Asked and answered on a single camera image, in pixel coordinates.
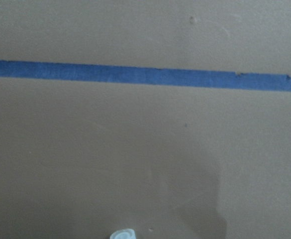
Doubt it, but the green marker pen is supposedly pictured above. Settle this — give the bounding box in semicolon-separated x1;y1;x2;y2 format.
109;229;136;239

